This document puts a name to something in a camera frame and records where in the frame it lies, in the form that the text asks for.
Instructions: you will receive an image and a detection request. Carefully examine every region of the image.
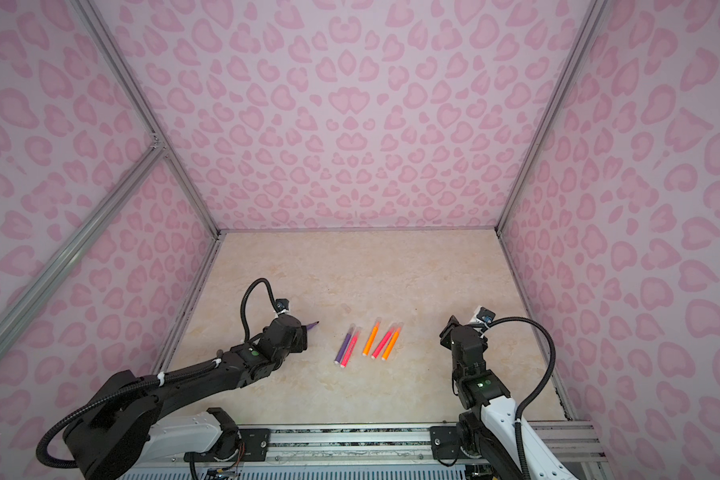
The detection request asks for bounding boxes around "left corner aluminium post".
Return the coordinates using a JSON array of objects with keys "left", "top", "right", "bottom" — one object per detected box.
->
[{"left": 69, "top": 0, "right": 221, "bottom": 239}]

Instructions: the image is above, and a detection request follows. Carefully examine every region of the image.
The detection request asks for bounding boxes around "right black corrugated cable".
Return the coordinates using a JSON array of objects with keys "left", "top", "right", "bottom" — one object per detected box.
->
[{"left": 485, "top": 316, "right": 557, "bottom": 480}]

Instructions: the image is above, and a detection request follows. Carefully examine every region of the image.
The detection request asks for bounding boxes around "orange marker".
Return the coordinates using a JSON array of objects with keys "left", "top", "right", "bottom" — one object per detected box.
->
[
  {"left": 382, "top": 325, "right": 402, "bottom": 361},
  {"left": 362, "top": 318, "right": 381, "bottom": 356}
]

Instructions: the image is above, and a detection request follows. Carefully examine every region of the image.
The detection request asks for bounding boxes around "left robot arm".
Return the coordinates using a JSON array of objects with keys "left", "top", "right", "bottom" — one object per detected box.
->
[{"left": 35, "top": 313, "right": 309, "bottom": 479}]

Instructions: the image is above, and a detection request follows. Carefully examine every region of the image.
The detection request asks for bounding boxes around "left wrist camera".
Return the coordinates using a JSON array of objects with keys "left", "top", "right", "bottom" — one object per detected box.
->
[{"left": 274, "top": 298, "right": 290, "bottom": 315}]

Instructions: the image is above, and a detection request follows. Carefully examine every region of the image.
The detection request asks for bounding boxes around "diagonal aluminium frame bar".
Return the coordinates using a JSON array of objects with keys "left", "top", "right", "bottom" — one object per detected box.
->
[{"left": 0, "top": 141, "right": 165, "bottom": 362}]

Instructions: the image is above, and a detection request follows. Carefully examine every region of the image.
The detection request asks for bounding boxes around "left black corrugated cable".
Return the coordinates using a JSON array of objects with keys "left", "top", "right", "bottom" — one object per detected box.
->
[{"left": 240, "top": 277, "right": 280, "bottom": 343}]

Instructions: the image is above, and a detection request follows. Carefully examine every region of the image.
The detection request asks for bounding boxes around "black corrugated cable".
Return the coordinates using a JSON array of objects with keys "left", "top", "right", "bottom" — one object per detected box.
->
[
  {"left": 240, "top": 277, "right": 280, "bottom": 343},
  {"left": 485, "top": 316, "right": 557, "bottom": 480}
]

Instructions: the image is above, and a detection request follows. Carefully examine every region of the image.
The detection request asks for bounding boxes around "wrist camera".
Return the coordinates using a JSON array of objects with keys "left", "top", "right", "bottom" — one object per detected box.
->
[
  {"left": 274, "top": 298, "right": 290, "bottom": 315},
  {"left": 468, "top": 306, "right": 496, "bottom": 329}
]

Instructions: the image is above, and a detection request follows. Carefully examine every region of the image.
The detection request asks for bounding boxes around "pink marker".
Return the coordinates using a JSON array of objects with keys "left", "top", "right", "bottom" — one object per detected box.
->
[
  {"left": 340, "top": 328, "right": 361, "bottom": 368},
  {"left": 371, "top": 325, "right": 396, "bottom": 359}
]

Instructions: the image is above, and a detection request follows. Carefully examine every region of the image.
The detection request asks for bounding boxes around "corner aluminium post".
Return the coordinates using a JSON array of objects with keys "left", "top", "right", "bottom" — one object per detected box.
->
[
  {"left": 495, "top": 0, "right": 613, "bottom": 238},
  {"left": 69, "top": 0, "right": 221, "bottom": 239}
]

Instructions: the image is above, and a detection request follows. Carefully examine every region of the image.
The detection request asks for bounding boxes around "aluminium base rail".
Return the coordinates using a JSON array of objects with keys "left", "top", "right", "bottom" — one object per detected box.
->
[{"left": 86, "top": 422, "right": 613, "bottom": 480}]

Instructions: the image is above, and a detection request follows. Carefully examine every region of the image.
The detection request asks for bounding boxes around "right corner aluminium post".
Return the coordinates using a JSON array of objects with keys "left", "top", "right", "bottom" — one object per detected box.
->
[{"left": 495, "top": 0, "right": 613, "bottom": 238}]

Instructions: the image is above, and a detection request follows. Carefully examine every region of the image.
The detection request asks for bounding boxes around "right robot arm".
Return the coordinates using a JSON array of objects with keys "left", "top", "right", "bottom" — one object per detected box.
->
[{"left": 439, "top": 308, "right": 575, "bottom": 479}]

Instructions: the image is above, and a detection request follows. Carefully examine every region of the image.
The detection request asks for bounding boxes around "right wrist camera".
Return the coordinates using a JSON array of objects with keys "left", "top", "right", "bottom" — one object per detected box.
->
[{"left": 468, "top": 306, "right": 496, "bottom": 329}]

